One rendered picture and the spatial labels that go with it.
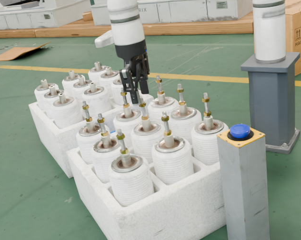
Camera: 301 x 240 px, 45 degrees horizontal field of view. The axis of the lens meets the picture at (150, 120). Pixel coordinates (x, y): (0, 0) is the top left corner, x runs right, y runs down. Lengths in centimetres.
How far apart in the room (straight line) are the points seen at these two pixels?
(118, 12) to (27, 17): 352
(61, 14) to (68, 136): 289
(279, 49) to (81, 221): 78
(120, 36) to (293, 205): 64
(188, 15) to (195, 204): 226
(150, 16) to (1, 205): 226
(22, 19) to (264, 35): 355
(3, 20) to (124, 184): 403
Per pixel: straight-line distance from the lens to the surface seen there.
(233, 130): 76
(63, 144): 129
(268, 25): 117
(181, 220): 92
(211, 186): 92
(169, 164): 87
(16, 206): 132
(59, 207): 123
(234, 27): 280
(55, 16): 403
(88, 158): 105
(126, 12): 86
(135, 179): 83
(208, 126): 93
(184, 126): 100
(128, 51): 88
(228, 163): 78
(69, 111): 129
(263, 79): 120
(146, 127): 98
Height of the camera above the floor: 69
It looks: 25 degrees down
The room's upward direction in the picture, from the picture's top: 11 degrees counter-clockwise
